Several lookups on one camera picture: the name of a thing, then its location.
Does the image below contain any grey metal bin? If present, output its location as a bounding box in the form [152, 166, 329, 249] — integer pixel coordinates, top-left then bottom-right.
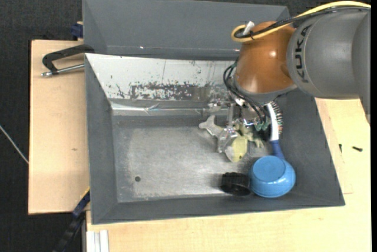
[81, 0, 346, 225]

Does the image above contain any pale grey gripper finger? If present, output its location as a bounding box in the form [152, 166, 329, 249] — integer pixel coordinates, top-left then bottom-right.
[217, 127, 241, 155]
[199, 115, 227, 140]

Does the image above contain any blue bowl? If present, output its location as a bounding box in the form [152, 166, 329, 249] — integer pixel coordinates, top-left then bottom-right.
[248, 155, 296, 198]

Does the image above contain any white and blue brush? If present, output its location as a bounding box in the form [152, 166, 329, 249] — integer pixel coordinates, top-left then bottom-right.
[264, 100, 286, 161]

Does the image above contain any black ribbed ring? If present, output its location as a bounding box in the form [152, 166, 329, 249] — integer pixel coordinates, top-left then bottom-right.
[219, 171, 252, 197]

